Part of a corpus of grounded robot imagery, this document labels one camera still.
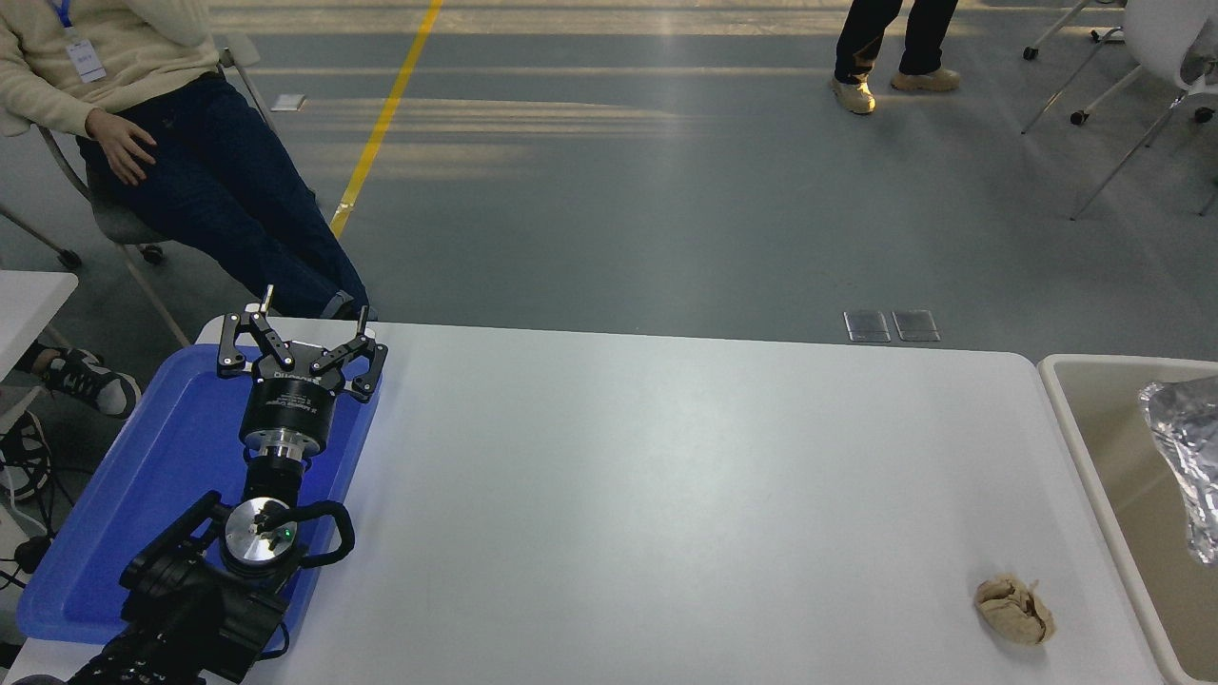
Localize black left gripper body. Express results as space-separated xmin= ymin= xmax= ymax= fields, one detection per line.
xmin=238 ymin=342 xmax=345 ymax=450

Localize silver foil tray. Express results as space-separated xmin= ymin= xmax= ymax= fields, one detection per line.
xmin=1139 ymin=376 xmax=1218 ymax=565

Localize person's hand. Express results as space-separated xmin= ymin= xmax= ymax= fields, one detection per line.
xmin=88 ymin=108 xmax=158 ymax=186

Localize blue plastic tray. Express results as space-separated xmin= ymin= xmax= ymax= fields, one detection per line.
xmin=14 ymin=344 xmax=382 ymax=657

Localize seated person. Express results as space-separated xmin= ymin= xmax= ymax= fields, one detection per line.
xmin=0 ymin=0 xmax=377 ymax=322

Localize person's foot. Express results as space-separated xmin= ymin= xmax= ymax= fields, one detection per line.
xmin=14 ymin=341 xmax=142 ymax=417
xmin=0 ymin=411 xmax=50 ymax=502

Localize white side table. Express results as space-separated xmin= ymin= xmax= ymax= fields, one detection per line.
xmin=0 ymin=269 xmax=79 ymax=434

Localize white name badge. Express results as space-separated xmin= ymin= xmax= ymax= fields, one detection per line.
xmin=67 ymin=36 xmax=108 ymax=84

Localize standing person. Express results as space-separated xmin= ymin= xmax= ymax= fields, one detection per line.
xmin=830 ymin=0 xmax=962 ymax=116

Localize crumpled tan paper ball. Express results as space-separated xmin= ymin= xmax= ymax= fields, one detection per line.
xmin=973 ymin=571 xmax=1055 ymax=645

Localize large pale bin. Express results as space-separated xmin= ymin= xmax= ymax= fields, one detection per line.
xmin=1037 ymin=355 xmax=1218 ymax=685

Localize chair base with casters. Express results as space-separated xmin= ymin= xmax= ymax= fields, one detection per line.
xmin=1021 ymin=0 xmax=1126 ymax=60

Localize white chair with metal legs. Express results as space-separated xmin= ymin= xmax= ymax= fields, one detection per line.
xmin=1020 ymin=0 xmax=1218 ymax=222

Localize black floor cables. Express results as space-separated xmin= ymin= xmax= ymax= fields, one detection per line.
xmin=0 ymin=409 xmax=77 ymax=591

